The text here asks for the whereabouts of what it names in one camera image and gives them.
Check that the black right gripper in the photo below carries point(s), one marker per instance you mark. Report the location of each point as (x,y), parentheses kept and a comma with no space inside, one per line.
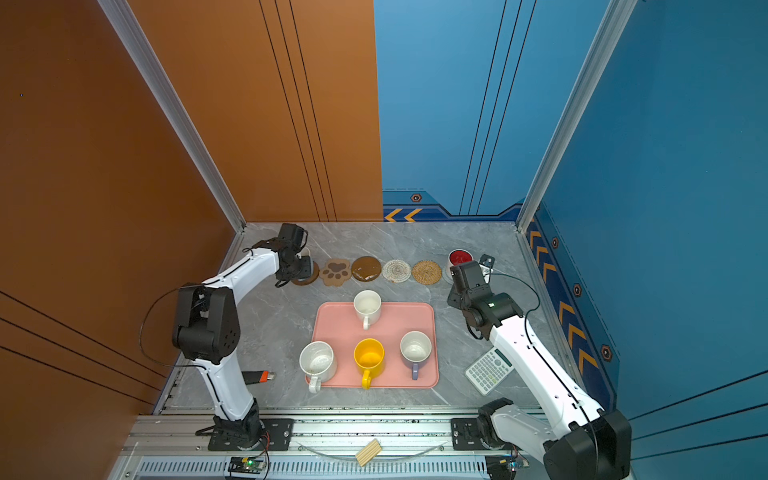
(453,298)

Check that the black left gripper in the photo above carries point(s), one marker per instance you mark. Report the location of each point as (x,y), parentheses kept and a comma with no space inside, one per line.
(306,273)

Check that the round brown wooden coaster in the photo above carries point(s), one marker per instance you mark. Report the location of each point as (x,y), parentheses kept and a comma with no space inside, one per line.
(306,281)

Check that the paw shaped cork coaster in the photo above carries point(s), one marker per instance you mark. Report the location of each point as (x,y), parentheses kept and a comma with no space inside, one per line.
(335,272)

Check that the white mug red inside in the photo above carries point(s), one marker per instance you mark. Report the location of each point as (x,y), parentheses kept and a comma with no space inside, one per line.
(458,257)

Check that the tan rattan coaster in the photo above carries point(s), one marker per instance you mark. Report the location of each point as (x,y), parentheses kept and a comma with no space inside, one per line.
(426,272)

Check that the chipped brown wooden coaster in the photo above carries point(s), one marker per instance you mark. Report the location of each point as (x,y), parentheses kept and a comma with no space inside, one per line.
(366,268)

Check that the cream multicolour woven coaster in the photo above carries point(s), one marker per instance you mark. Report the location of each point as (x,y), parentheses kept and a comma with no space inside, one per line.
(396,271)

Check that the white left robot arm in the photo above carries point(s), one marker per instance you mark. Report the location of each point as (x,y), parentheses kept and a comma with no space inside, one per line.
(207,332)

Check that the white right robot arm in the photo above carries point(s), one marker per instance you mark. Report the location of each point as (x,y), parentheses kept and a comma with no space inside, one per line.
(579,439)

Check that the white scientific calculator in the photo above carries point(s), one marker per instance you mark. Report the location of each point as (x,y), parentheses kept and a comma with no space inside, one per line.
(488,371)

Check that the pink plastic tray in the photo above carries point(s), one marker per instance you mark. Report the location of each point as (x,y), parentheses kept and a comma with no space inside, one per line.
(338,325)

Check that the lilac mug white inside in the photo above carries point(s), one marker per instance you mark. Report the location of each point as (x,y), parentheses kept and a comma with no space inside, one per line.
(415,350)

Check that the yellow mug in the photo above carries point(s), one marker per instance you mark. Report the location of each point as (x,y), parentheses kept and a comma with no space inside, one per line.
(369,357)

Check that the orange black utility knife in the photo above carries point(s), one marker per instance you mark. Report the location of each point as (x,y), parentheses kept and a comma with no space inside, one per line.
(257,377)

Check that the circuit board right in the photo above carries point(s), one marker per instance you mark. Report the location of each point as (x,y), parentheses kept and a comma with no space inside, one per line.
(505,467)

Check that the small wooden block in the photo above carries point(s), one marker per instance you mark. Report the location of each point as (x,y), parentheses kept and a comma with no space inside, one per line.
(370,451)

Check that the green circuit board left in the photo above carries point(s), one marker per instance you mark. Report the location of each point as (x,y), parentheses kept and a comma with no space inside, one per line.
(247,467)

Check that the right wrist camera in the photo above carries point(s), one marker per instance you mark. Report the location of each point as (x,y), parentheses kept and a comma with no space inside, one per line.
(472,274)

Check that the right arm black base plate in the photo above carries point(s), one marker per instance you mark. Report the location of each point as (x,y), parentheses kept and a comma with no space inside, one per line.
(469,434)

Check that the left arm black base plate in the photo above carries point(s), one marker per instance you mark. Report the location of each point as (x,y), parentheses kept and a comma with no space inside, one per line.
(274,435)

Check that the aluminium front rail frame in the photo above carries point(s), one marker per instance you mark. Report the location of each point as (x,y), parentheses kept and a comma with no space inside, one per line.
(324,443)

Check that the grey aluminium corner post left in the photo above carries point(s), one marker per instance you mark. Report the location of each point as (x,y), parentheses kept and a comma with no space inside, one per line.
(129,31)

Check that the grey aluminium corner post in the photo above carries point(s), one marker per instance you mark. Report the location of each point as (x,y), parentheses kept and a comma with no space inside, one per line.
(610,30)
(129,31)

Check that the grey aluminium corner post right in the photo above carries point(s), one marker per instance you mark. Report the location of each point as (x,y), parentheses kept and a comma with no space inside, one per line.
(610,30)

